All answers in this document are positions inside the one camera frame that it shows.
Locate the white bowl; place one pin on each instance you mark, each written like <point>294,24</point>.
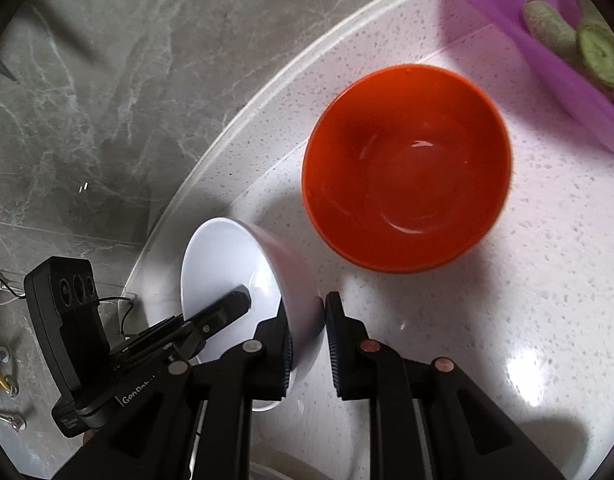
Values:
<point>224,254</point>

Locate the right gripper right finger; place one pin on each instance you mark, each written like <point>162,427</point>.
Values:
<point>427,420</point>

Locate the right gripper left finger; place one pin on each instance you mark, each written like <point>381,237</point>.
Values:
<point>195,421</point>

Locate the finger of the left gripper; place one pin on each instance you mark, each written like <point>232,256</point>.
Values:
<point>223,312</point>

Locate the green vegetable piece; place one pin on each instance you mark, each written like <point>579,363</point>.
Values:
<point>548,27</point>

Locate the orange plastic bowl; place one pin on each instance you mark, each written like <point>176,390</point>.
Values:
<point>407,169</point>

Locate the green vegetable stalk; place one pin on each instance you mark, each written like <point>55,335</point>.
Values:
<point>596,47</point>

